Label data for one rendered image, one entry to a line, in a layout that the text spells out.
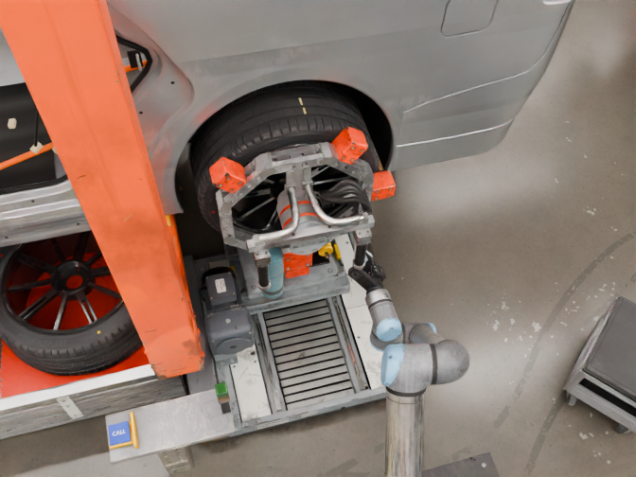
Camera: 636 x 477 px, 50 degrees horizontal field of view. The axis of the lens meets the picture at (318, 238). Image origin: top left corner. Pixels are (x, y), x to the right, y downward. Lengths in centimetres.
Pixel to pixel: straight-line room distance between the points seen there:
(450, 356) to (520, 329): 132
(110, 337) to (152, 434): 39
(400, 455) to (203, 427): 76
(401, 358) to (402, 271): 138
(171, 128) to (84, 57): 94
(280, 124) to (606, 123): 240
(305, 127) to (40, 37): 113
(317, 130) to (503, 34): 66
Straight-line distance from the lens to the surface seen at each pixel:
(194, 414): 251
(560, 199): 374
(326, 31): 205
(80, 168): 149
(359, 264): 237
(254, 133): 221
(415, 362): 195
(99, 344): 264
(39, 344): 269
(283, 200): 236
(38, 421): 290
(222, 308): 273
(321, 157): 219
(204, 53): 200
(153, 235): 171
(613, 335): 301
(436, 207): 352
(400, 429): 203
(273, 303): 299
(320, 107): 230
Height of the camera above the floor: 281
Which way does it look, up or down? 57 degrees down
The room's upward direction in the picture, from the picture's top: 3 degrees clockwise
